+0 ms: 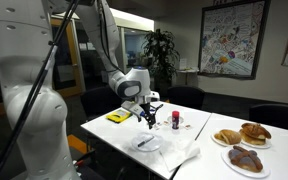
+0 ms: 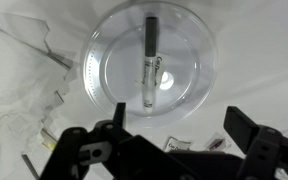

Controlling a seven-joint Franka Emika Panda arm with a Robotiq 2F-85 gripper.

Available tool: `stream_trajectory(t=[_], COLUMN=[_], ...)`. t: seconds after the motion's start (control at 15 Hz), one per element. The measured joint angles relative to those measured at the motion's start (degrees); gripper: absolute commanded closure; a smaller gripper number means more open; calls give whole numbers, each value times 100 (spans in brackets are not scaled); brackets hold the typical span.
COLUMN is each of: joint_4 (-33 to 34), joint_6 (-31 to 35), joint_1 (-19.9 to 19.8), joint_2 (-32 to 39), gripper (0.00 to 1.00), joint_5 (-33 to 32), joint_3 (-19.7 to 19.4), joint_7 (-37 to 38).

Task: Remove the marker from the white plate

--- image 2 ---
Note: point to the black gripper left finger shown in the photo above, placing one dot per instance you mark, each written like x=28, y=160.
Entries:
x=84, y=153

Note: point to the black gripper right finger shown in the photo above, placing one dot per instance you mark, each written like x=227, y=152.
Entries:
x=267, y=146

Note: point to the black and white marker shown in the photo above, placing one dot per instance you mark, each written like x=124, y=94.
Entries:
x=150, y=66

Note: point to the small wrapper packet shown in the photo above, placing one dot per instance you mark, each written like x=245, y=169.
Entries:
x=177, y=144
x=217, y=143

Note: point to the crumpled white cloth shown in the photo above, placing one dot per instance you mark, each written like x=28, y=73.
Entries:
x=14, y=83

